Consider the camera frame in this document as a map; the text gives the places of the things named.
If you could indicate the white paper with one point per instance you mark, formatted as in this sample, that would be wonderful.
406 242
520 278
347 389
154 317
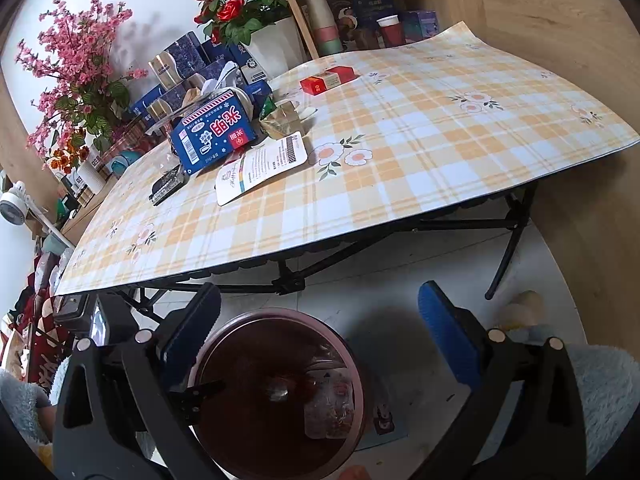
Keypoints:
227 77

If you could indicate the small black wrapper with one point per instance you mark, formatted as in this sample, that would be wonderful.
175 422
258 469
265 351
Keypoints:
167 187

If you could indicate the blue milk carton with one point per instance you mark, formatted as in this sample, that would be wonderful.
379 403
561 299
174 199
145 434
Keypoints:
210 135

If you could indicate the small purple blue box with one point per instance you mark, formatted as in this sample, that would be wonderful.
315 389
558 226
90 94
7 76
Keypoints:
422 25

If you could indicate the blue and gold gift box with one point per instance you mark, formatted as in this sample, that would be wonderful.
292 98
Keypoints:
185 55
162 110
215 67

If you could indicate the green wrapper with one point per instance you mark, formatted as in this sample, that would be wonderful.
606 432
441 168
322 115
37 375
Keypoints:
267 109

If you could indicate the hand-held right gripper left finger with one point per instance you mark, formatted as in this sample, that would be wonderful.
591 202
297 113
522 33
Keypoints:
182 350

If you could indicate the printed card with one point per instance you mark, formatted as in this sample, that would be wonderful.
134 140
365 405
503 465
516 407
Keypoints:
385 417

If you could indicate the red paper cup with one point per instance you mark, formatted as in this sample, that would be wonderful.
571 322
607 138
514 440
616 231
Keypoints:
392 34

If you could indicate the gold foil wrapper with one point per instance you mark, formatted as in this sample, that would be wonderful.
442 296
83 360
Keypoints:
280 121

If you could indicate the wooden shelf unit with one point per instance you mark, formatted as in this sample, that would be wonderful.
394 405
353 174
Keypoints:
550 0

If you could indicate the folding table with plaid cloth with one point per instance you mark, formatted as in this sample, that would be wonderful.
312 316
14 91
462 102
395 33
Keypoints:
400 135

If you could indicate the white pouch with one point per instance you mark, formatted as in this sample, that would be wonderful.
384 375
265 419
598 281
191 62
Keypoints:
260 165

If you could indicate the clear plastic packaging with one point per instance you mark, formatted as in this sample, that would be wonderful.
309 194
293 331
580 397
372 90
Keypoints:
330 405

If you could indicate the dark blue book box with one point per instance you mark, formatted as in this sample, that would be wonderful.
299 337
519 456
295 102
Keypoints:
372 10

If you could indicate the pink blossom plant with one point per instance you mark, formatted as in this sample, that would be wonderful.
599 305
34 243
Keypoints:
75 45

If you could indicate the beige slipper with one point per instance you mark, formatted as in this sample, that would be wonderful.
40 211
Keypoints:
520 310

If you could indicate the dark red trash bin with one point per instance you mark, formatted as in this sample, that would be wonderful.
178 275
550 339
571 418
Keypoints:
240 360

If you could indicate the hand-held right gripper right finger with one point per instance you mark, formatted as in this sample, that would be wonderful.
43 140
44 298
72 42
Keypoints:
445 330

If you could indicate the white jar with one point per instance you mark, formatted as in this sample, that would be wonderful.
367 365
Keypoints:
90 175

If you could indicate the person's fluffy blue clothing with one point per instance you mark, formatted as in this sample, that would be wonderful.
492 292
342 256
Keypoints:
610 390

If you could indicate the wooden sideboard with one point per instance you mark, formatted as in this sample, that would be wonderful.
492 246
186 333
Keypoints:
87 215

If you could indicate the white faceted flowerpot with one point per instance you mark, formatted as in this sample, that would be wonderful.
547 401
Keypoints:
275 45

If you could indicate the blue flat carton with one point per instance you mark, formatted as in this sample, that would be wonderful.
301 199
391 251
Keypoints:
145 102

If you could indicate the pile of clothes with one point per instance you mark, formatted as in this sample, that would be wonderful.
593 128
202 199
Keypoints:
35 310

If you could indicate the red rose plant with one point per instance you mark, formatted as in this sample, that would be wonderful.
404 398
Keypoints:
235 10

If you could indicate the small red box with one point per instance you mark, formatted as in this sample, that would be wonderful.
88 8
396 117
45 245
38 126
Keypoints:
325 81

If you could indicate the white desk fan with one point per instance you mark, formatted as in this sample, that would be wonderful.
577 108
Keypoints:
12 207

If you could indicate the striped tin box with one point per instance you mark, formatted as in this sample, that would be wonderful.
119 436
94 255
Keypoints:
122 160

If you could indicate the wooden wall shelf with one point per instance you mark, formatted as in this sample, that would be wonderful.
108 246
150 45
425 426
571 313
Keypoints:
20 150

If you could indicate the person's left forearm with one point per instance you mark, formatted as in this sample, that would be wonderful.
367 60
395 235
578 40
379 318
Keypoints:
20 400

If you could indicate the stack of paper cups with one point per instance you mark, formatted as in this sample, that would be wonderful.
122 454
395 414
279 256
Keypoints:
324 25

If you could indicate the blue box with white label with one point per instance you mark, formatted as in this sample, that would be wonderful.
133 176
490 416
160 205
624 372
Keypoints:
252 67

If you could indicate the dark printed box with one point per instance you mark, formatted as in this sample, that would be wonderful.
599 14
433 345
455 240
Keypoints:
345 20

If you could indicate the orange artificial flowers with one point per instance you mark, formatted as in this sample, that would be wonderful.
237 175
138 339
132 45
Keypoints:
67 157

